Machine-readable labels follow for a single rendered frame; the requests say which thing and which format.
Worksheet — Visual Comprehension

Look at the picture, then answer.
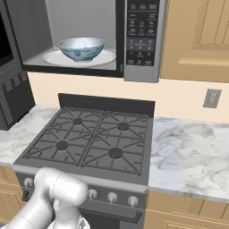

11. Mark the white microwave turntable plate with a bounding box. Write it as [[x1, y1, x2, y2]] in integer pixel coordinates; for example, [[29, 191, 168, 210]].
[[42, 48, 117, 68]]

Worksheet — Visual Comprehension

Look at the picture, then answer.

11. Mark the white and blue patterned bowl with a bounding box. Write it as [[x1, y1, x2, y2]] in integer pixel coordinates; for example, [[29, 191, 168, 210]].
[[57, 37, 106, 64]]

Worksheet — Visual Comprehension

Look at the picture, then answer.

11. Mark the black and silver microwave oven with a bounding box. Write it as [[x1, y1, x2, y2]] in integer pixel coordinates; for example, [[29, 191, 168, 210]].
[[4, 0, 168, 83]]

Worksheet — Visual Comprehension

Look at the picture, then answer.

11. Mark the dark grey gas hob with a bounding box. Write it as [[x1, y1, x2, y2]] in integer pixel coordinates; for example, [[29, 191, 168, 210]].
[[13, 92, 157, 229]]

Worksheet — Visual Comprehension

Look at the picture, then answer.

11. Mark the white hob knob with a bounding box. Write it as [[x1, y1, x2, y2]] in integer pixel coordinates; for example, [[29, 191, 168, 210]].
[[23, 177, 35, 189], [127, 195, 140, 209], [88, 188, 99, 201], [106, 191, 119, 206]]

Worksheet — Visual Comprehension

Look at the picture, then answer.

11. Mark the light wooden drawer front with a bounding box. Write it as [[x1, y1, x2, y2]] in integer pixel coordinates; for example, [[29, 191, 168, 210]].
[[142, 190, 229, 229]]

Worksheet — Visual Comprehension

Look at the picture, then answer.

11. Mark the light wooden base cupboard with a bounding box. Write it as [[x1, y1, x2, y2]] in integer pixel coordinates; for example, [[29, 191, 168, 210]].
[[0, 165, 27, 225]]

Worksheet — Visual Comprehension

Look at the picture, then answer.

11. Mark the grey wall socket plate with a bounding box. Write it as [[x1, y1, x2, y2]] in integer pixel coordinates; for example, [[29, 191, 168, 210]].
[[202, 88, 223, 109]]

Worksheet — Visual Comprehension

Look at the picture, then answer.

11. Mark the dark oven door handle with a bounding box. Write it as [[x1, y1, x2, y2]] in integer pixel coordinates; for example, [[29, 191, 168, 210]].
[[79, 208, 145, 225]]

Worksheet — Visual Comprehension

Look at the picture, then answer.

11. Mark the light wooden wall cupboard door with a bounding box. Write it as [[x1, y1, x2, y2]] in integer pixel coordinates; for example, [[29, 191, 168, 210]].
[[159, 0, 229, 84]]

